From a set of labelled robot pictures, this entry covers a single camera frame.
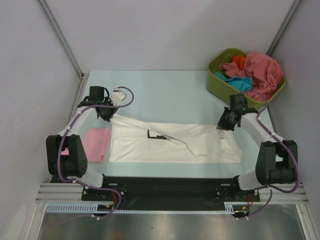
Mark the white t shirt with print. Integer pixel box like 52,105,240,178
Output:
108,114,242,164

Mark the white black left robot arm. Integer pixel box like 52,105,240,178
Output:
46,86,126,200

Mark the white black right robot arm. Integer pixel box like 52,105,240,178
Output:
217,93,301,201

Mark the folded light pink t shirt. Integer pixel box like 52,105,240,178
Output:
61,127,112,163

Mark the olive green plastic bin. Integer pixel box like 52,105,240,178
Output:
206,48,287,111

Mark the teal blue t shirt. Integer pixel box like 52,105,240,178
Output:
214,72,252,92

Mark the coral pink t shirt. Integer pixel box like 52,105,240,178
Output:
219,51,284,101

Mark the orange t shirt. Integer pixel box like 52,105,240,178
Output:
231,55,246,71

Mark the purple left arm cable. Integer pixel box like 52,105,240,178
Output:
56,86,135,225

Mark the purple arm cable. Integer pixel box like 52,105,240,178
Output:
236,90,302,221
56,86,135,225

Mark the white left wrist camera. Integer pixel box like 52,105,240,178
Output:
110,87,127,106

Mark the aluminium corner post left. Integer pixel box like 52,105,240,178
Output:
37,0,90,81

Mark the aluminium corner post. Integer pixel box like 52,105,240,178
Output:
266,0,303,56
37,0,90,81

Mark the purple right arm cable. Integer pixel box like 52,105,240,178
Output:
236,90,302,221

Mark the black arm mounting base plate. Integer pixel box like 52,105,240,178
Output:
81,174,261,211

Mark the white slotted cable duct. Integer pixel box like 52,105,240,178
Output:
46,203,248,215

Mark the aluminium frame rail front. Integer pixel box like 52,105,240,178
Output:
35,183,309,205

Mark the aluminium corner post right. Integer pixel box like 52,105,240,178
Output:
266,0,303,56

